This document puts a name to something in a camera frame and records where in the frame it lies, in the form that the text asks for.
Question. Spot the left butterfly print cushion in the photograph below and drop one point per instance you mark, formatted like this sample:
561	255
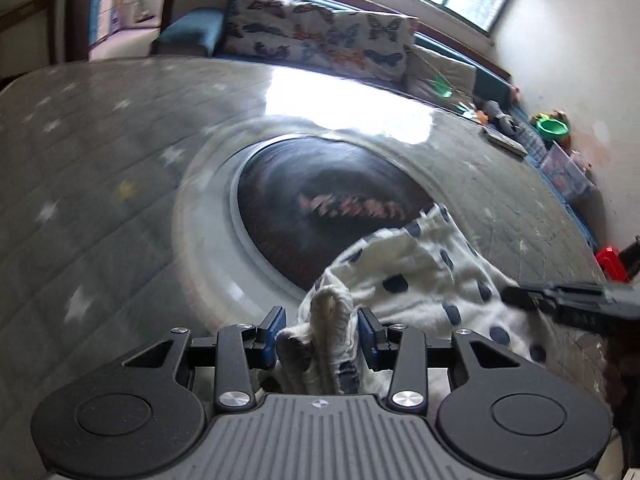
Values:
281	31

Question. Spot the green plastic toy bowl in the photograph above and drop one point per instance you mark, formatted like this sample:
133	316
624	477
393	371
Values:
551	129

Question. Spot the grey plush toy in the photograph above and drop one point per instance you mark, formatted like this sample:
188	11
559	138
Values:
502	121

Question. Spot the butterfly print cushion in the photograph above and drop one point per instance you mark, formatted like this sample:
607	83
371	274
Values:
370	45
281	31

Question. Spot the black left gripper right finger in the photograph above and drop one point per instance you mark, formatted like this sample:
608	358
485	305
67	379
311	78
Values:
402	350

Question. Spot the clear plastic storage box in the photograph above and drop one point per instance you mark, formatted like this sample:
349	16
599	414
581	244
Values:
567	178

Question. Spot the blue fabric sofa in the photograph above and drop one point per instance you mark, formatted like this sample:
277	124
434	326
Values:
435	73

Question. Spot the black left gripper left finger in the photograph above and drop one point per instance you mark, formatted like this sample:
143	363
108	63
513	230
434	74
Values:
242	348

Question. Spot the dark wooden door frame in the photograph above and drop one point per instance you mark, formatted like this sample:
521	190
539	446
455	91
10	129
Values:
130	16

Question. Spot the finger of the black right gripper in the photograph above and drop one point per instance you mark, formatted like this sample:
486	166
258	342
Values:
594	308

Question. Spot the dark wooden console table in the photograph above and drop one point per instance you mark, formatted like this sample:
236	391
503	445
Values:
28	37

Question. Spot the right butterfly print cushion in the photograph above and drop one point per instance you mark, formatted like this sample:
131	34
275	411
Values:
370	45

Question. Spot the white navy polka dot garment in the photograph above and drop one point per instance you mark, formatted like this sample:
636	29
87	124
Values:
426	275

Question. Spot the colourful toy on stick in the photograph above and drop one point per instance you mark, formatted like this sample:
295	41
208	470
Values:
450	90

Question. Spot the beige sofa cushion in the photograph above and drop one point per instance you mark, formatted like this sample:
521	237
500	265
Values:
440	75

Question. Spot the grey star quilted mat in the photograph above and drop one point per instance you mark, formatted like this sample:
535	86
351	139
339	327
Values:
115	221

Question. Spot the blue toy kitchen cabinet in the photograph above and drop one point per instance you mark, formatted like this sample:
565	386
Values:
101	20

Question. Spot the red plastic object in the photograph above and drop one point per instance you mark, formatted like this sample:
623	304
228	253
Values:
608	258

